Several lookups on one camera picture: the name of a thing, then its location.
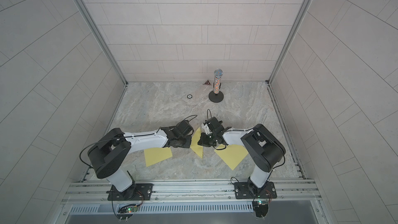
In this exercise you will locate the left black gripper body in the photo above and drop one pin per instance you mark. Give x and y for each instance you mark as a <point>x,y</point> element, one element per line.
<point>185,142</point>

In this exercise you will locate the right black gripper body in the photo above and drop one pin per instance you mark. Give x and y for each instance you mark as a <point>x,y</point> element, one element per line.
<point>209,139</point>

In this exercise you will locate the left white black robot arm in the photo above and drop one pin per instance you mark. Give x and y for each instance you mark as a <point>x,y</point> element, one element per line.
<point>107,155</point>

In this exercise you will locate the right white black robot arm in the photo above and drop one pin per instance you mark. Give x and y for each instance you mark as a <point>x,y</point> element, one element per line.
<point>264,148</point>

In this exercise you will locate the colourful tube on black stand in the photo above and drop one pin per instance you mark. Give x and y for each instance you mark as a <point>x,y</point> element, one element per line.
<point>216,95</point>

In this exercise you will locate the small red triangle marker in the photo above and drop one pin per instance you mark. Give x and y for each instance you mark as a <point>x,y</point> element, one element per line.
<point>207,82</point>

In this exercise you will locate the right controller circuit board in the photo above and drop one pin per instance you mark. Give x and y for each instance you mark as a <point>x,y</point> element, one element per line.
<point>260,209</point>

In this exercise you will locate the controller circuit board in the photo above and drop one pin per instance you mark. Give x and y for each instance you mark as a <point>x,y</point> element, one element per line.
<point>260,209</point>
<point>128,210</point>

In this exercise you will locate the left controller circuit board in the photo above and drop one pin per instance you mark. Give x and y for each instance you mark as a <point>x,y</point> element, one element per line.
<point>128,210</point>

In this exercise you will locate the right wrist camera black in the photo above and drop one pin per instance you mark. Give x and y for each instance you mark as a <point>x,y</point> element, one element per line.
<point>213,125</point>

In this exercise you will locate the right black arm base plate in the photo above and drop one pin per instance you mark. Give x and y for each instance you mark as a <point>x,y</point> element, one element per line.
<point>248,190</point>

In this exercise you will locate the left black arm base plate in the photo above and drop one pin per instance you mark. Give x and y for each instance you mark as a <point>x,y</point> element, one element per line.
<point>136,192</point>

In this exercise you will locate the aluminium mounting rail frame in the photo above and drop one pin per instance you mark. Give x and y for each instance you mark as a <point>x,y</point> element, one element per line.
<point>166,191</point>

